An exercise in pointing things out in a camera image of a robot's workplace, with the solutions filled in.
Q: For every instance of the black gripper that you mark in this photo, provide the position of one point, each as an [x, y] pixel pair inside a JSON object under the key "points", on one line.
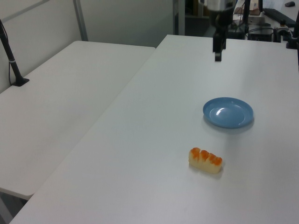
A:
{"points": [[222, 19]]}

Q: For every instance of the toy bread with orange topping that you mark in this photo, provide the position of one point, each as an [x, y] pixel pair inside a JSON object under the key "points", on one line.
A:
{"points": [[205, 161]]}

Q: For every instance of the blue plastic plate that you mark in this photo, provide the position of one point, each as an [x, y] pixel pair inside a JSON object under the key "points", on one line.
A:
{"points": [[227, 113]]}

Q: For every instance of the thin black upright pole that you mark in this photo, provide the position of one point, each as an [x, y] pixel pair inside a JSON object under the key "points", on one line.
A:
{"points": [[246, 16]]}

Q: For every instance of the black electronics box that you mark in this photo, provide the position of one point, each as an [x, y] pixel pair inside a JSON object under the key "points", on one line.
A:
{"points": [[260, 35]]}

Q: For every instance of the brown cardboard box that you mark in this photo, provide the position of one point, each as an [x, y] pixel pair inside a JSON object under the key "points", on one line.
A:
{"points": [[254, 7]]}

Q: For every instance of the black keyboard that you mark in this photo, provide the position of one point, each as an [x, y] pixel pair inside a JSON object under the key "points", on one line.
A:
{"points": [[279, 16]]}

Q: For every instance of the black clamp stand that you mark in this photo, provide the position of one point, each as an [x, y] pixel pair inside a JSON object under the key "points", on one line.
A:
{"points": [[294, 35]]}

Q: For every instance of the black computer mouse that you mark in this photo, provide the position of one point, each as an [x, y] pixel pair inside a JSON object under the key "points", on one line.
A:
{"points": [[290, 3]]}

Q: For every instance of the grey metal partition post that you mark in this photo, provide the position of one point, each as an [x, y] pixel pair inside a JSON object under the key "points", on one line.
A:
{"points": [[81, 19]]}

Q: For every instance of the black camera stand pole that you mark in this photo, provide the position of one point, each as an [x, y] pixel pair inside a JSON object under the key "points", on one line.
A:
{"points": [[10, 58]]}

